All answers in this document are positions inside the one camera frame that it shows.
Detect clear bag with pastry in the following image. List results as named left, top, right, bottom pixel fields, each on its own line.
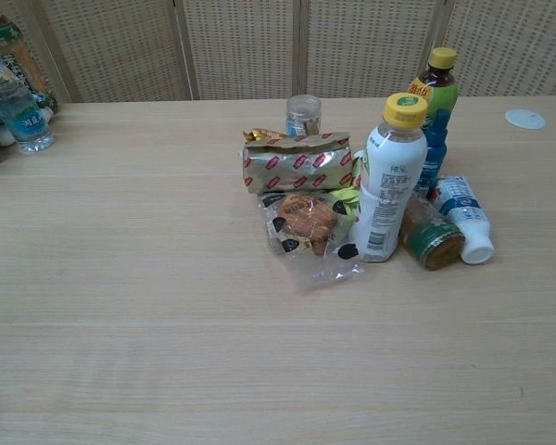
left=259, top=191, right=366, bottom=293

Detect gold snack pack red labels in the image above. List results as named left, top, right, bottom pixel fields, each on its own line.
left=238, top=132, right=356, bottom=195

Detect green snack packet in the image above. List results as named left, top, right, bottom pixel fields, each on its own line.
left=328, top=184, right=362, bottom=245

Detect gold foil wrapper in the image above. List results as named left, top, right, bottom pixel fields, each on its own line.
left=242, top=128, right=288, bottom=145

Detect small clear plastic jar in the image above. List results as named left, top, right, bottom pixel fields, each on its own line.
left=285, top=94, right=322, bottom=137

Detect white bottle yellow cap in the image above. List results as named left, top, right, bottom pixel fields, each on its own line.
left=350, top=92, right=429, bottom=264

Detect brown jar green label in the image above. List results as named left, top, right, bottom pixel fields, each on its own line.
left=398, top=194, right=465, bottom=272

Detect blue plastic bottle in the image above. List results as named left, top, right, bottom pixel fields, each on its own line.
left=412, top=108, right=449, bottom=200

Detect woven rattan folding screen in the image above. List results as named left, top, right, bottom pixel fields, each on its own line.
left=8, top=0, right=556, bottom=103

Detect white bottle blue label white cap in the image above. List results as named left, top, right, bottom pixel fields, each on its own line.
left=432, top=174, right=497, bottom=265

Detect tea bottle yellow cap green label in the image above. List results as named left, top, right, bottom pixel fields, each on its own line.
left=407, top=46, right=461, bottom=129

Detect round white table grommet cover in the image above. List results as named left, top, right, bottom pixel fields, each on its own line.
left=504, top=108, right=548, bottom=129

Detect clear water bottle blue cap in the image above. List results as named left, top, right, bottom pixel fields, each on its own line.
left=0, top=45, right=57, bottom=155

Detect orange tea bottle green label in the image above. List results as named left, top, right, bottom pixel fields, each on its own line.
left=0, top=12, right=60, bottom=115

